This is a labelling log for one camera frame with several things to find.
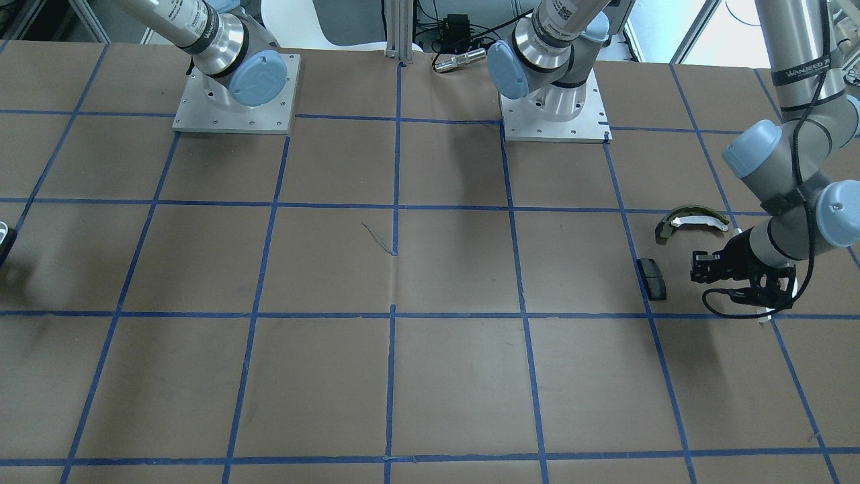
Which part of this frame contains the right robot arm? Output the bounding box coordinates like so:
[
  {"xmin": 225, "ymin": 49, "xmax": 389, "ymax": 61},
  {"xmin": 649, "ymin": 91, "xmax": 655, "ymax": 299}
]
[{"xmin": 117, "ymin": 1, "xmax": 288, "ymax": 107}]

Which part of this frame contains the black brake pad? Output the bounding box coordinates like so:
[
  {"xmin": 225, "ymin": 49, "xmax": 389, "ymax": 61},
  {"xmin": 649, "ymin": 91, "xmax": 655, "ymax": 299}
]
[{"xmin": 636, "ymin": 257, "xmax": 669, "ymax": 301}]

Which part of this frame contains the black power adapter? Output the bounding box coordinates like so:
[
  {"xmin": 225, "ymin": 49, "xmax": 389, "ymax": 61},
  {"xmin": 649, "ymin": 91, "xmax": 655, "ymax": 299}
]
[{"xmin": 440, "ymin": 13, "xmax": 471, "ymax": 50}]

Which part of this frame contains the aluminium frame post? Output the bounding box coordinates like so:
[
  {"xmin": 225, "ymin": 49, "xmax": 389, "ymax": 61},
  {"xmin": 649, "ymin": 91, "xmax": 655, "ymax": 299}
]
[{"xmin": 383, "ymin": 0, "xmax": 414, "ymax": 65}]

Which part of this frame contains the silver cylindrical connector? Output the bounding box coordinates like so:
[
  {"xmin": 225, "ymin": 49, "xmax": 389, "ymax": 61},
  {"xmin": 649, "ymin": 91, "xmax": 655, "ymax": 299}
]
[{"xmin": 432, "ymin": 47, "xmax": 486, "ymax": 74}]

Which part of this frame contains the white curved plastic part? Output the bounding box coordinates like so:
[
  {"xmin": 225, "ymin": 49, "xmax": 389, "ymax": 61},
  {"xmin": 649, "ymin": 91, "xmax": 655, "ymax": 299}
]
[{"xmin": 755, "ymin": 273, "xmax": 799, "ymax": 325}]

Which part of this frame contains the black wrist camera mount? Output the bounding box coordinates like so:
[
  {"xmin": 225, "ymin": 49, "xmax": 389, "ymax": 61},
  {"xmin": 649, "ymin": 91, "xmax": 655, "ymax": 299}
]
[{"xmin": 729, "ymin": 266, "xmax": 797, "ymax": 310}]

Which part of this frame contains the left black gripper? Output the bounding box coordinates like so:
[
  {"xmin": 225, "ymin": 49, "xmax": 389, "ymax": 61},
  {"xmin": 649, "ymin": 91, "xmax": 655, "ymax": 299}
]
[{"xmin": 690, "ymin": 232, "xmax": 765, "ymax": 287}]

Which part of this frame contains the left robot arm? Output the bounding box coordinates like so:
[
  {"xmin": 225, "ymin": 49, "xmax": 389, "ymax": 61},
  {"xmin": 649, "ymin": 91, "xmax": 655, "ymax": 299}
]
[{"xmin": 488, "ymin": 1, "xmax": 858, "ymax": 283}]

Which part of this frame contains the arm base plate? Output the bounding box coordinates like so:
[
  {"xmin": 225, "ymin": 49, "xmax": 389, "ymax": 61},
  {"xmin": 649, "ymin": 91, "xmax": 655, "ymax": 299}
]
[
  {"xmin": 499, "ymin": 70, "xmax": 612, "ymax": 143},
  {"xmin": 172, "ymin": 52, "xmax": 302, "ymax": 134}
]

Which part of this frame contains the olive brake shoe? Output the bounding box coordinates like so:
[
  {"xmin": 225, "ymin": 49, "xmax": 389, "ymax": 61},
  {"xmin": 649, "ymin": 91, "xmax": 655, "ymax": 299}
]
[{"xmin": 654, "ymin": 205, "xmax": 731, "ymax": 242}]

